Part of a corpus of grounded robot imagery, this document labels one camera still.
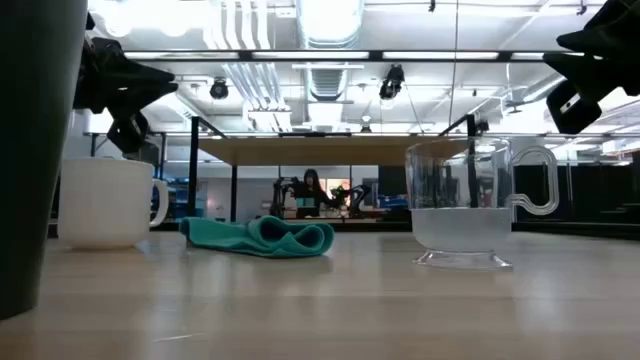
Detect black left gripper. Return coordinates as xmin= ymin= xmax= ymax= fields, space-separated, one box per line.
xmin=72 ymin=12 xmax=180 ymax=118

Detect dark post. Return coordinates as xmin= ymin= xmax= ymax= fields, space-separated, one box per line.
xmin=0 ymin=0 xmax=89 ymax=321

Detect white ceramic mug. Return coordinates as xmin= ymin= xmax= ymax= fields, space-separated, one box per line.
xmin=56 ymin=156 xmax=171 ymax=252

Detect clear glass cup with handle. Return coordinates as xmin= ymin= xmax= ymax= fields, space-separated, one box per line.
xmin=404 ymin=136 xmax=561 ymax=272

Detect wooden shelf with black legs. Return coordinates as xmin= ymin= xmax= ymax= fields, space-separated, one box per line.
xmin=186 ymin=113 xmax=482 ymax=224

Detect black ceiling spotlight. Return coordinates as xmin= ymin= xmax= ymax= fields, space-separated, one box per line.
xmin=208 ymin=76 xmax=231 ymax=101

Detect black room partition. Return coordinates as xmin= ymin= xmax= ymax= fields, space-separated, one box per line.
xmin=513 ymin=163 xmax=640 ymax=224

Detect teal folded cloth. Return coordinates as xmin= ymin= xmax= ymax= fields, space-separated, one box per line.
xmin=178 ymin=214 xmax=337 ymax=260

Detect person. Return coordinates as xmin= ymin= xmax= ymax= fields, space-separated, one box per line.
xmin=289 ymin=168 xmax=346 ymax=219

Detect black monitor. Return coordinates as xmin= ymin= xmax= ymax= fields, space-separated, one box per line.
xmin=377 ymin=165 xmax=407 ymax=197

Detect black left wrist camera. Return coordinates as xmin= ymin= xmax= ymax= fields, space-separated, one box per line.
xmin=106 ymin=112 xmax=151 ymax=154

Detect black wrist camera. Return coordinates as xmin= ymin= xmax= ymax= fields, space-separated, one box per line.
xmin=545 ymin=79 xmax=603 ymax=136
xmin=106 ymin=112 xmax=151 ymax=154

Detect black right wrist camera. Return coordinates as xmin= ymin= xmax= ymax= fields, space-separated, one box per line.
xmin=545 ymin=79 xmax=603 ymax=136

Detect black overhead camera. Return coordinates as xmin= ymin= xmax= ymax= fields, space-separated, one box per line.
xmin=378 ymin=63 xmax=407 ymax=101

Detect black overhead frame beam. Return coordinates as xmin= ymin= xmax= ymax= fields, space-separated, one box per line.
xmin=122 ymin=48 xmax=586 ymax=64

